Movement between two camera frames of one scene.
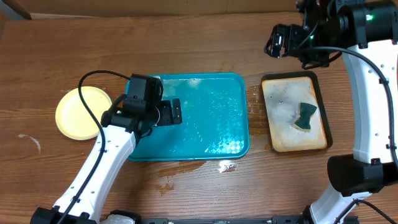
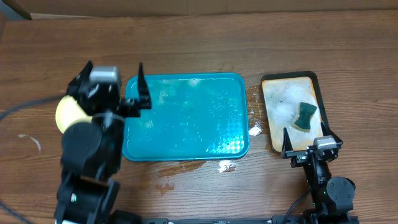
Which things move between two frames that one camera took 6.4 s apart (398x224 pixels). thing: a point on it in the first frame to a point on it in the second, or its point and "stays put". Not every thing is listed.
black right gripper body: (316, 58) to (300, 157)
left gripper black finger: (177, 117) to (144, 97)
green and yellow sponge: (305, 110) stays put
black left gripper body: (161, 114) to (130, 109)
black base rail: (274, 219) stays put
